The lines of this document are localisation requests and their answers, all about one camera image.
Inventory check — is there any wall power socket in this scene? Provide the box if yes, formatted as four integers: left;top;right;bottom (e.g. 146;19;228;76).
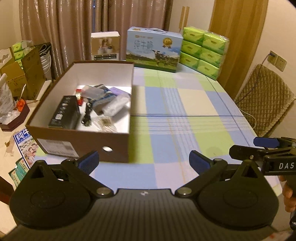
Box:
267;51;287;72

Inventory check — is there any green tissue pack bundle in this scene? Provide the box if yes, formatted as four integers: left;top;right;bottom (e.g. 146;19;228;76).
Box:
180;27;229;80

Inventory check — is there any white humidifier product box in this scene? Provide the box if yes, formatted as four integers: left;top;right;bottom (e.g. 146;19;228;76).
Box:
91;31;120;61

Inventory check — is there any clear box of floss picks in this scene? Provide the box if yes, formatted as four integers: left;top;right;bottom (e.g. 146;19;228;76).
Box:
102;94;130;117

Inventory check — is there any beige curtain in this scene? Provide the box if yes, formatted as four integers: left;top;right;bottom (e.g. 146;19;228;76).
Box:
18;0;173;78

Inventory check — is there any clear plastic tub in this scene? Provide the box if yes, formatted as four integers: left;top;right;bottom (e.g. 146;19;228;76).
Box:
81;85;104;100

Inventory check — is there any purple card packet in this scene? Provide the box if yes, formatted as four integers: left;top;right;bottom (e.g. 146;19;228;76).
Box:
109;87;131;98

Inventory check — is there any green tissue packs left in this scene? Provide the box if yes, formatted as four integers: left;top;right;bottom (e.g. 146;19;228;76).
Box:
12;40;34;69

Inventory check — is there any blue milk carton box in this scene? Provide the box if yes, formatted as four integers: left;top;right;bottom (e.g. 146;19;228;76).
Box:
126;27;183;73

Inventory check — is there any brown cardboard box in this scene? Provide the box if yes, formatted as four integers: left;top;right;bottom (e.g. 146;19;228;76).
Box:
1;47;46;100

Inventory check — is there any clear bag of cotton swabs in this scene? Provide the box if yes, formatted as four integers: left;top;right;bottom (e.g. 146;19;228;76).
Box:
95;116;117;133

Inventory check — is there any grey patterned sock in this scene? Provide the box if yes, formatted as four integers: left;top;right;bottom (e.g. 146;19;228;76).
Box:
92;84;116;115

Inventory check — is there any white plastic bag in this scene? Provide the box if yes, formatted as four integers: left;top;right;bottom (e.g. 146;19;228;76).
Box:
0;73;15;123

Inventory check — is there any black cable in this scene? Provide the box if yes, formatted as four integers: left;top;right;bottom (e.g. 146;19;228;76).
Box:
80;101;93;127

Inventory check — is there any person's right hand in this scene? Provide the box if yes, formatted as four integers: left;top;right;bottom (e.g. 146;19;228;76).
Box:
279;176;296;213

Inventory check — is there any quilted brown chair cushion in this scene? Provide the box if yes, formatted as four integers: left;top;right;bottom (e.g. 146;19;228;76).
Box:
234;64;295;137

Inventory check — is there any checked bed sheet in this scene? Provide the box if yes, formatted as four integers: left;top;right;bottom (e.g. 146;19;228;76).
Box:
34;62;285;190

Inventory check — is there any stack of metal bowls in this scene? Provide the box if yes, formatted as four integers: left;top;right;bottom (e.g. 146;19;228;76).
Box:
37;42;52;80

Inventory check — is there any red snack packet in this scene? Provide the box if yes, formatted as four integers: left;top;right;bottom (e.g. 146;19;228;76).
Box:
75;89;84;106

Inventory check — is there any large brown storage box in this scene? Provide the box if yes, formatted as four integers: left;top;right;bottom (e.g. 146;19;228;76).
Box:
25;60;135;163

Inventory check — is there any flat blue milk box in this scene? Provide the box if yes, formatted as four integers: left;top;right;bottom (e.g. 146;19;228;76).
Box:
7;127;40;188

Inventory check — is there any orange small object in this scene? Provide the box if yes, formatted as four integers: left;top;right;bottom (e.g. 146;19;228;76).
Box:
16;98;26;112

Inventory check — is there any black product box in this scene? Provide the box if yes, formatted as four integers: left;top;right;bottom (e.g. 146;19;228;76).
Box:
48;95;80;130

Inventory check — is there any brown wooden tray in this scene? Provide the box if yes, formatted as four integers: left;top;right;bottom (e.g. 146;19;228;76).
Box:
0;103;30;132

